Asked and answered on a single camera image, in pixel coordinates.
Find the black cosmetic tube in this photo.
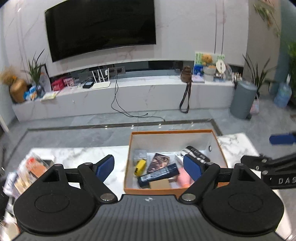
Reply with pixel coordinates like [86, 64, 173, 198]
[137, 163, 179, 188]

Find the red gift box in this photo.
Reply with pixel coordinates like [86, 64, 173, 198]
[51, 79, 65, 91]

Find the blue snack bag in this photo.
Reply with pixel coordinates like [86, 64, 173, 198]
[23, 85, 38, 101]

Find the blue water bottle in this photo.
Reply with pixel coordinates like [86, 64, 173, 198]
[274, 74, 292, 108]

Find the orange cardboard box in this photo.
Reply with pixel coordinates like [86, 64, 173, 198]
[124, 130, 228, 197]

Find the black power cable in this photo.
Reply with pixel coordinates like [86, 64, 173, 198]
[111, 73, 166, 123]

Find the clear plastic cube box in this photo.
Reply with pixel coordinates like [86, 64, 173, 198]
[133, 150, 147, 162]

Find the green potted plant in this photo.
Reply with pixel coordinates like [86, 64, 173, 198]
[23, 49, 45, 98]

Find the dark brown printed box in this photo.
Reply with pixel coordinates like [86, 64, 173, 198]
[147, 153, 170, 173]

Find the white wifi router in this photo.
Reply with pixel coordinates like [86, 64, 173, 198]
[92, 68, 110, 89]

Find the yellow tape measure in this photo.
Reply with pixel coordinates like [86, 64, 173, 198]
[134, 159, 147, 177]

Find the green plant right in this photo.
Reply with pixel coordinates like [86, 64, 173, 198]
[243, 53, 277, 99]

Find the brown camera bag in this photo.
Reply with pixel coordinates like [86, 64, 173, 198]
[179, 66, 192, 114]

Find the clear snack container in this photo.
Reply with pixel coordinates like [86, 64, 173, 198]
[3, 154, 54, 199]

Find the grey trash bin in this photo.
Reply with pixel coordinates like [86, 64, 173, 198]
[230, 80, 257, 120]

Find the white tv console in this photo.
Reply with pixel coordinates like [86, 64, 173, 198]
[11, 69, 235, 123]

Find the teddy bear toy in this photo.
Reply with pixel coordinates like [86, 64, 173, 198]
[201, 54, 213, 66]

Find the pink rectangular box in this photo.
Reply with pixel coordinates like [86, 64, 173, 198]
[177, 168, 193, 188]

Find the black television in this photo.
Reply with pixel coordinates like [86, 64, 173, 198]
[45, 0, 156, 62]

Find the gold vase with dried flowers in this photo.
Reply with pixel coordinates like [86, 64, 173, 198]
[1, 67, 28, 103]

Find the plaid black glasses case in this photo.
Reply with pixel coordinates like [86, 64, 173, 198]
[181, 146, 210, 163]

